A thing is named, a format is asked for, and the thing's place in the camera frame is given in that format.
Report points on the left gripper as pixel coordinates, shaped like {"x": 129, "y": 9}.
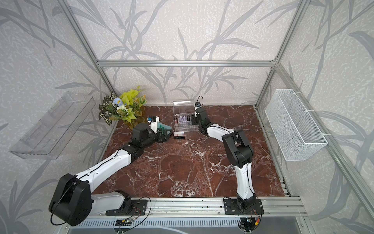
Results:
{"x": 164, "y": 138}

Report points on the white wire mesh basket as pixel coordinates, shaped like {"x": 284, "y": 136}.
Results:
{"x": 296, "y": 132}

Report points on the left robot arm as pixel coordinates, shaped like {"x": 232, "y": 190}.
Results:
{"x": 73, "y": 200}

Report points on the clear plastic wall shelf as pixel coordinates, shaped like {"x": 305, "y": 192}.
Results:
{"x": 51, "y": 134}

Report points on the aluminium front rail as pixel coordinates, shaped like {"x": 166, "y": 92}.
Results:
{"x": 214, "y": 207}

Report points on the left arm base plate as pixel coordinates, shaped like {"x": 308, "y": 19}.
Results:
{"x": 131, "y": 207}

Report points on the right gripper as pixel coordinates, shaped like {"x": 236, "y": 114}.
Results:
{"x": 193, "y": 122}

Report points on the clear acrylic lipstick organizer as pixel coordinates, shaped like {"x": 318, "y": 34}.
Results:
{"x": 183, "y": 112}

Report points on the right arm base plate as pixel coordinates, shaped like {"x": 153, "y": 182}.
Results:
{"x": 251, "y": 206}

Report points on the artificial plant in vase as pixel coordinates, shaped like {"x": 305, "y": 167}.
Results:
{"x": 129, "y": 107}

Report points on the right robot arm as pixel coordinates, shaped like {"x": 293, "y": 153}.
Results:
{"x": 239, "y": 153}

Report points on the teal dustpan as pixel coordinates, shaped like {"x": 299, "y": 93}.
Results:
{"x": 166, "y": 127}

